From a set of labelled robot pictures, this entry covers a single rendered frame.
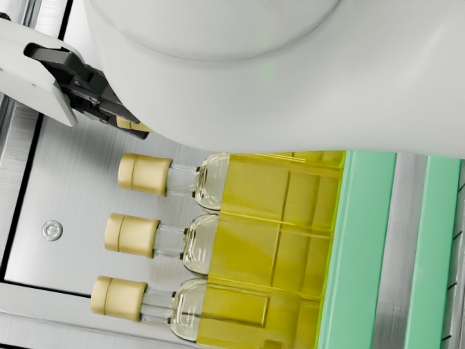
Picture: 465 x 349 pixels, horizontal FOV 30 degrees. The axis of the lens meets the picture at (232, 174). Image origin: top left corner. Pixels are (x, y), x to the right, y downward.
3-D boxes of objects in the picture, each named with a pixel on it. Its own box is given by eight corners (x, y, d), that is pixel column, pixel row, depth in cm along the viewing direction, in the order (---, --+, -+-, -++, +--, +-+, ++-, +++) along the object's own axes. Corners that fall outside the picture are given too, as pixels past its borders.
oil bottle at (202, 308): (413, 321, 78) (179, 281, 79) (425, 314, 72) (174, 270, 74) (405, 385, 76) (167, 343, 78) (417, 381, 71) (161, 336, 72)
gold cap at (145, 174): (174, 165, 81) (129, 157, 81) (171, 153, 78) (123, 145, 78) (167, 201, 80) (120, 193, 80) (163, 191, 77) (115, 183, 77)
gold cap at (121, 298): (150, 286, 78) (102, 278, 79) (145, 279, 75) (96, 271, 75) (142, 325, 77) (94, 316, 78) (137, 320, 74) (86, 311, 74)
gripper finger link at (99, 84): (74, 97, 79) (139, 126, 78) (66, 84, 76) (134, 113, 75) (90, 68, 80) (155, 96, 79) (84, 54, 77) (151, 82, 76)
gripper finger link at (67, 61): (14, 60, 81) (65, 92, 83) (35, 46, 74) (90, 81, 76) (20, 50, 81) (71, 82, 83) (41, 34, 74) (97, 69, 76)
